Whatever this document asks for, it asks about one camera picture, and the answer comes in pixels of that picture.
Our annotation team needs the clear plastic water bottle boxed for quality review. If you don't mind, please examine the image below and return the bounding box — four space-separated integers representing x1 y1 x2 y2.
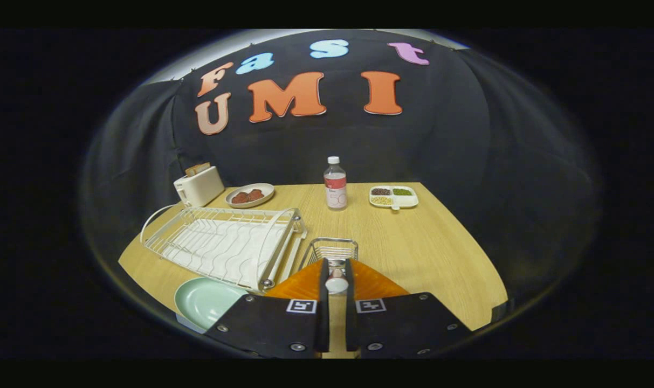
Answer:
323 156 348 211

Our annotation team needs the white toaster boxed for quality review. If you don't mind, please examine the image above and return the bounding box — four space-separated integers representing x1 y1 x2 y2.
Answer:
174 165 225 208

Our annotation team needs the white divided tray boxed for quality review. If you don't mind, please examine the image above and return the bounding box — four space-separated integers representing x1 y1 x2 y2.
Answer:
368 185 419 211

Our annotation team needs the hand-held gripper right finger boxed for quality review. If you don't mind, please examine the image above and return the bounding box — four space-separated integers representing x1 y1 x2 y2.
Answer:
344 258 473 359

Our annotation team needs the white wire dish rack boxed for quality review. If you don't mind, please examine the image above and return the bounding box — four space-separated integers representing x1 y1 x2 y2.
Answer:
140 205 308 294

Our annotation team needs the spoon with striped handle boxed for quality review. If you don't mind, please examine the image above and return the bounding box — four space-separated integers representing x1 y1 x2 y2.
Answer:
325 260 350 295

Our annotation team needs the metal wire basket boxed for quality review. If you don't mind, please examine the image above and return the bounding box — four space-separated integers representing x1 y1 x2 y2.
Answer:
299 238 359 270

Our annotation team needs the beige round plate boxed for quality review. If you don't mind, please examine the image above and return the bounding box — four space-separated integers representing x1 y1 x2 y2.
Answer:
225 183 276 209

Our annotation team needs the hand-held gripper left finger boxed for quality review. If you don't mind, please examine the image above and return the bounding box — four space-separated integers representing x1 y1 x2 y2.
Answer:
204 258 331 359

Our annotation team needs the mint green plate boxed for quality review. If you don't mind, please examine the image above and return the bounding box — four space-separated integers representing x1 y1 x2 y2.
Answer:
174 277 250 335

